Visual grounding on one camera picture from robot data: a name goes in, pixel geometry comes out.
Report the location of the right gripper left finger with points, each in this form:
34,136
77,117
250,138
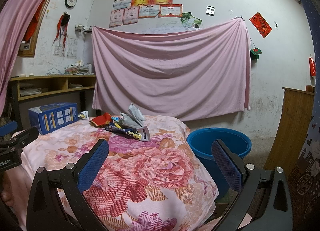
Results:
90,164

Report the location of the red paper wall poster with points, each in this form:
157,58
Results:
261,24

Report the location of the dark blue yellow wrapper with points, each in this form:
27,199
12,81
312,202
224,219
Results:
131,132

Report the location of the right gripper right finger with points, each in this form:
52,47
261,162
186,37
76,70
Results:
230,164

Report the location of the red snack wrapper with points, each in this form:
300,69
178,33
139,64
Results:
101,121

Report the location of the red hanging bag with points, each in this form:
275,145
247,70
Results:
312,66

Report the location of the green red hanging pouch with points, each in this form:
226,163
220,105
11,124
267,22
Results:
254,51

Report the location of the pink window curtain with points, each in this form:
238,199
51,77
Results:
15,18

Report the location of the wooden cabinet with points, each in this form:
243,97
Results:
292,130

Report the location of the pink hanging wall sheet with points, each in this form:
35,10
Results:
190,75

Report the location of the wooden wall shelf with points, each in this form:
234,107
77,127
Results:
38,86

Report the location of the red black hanging tassel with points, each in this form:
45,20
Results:
61,29

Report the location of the blue cardboard box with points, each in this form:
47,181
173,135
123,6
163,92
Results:
49,118

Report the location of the wall certificates cluster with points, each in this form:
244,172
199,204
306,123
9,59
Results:
126,12

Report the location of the round wall clock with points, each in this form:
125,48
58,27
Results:
70,3

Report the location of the blue plastic bucket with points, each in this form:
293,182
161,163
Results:
201,142

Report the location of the floral pink bed cover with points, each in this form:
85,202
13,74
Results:
155,185

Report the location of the stack of books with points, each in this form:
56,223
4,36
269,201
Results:
79,68

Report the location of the grey white wrapper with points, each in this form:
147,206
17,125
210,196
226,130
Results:
136,120

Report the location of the cartoon small packet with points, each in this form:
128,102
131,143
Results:
83,115

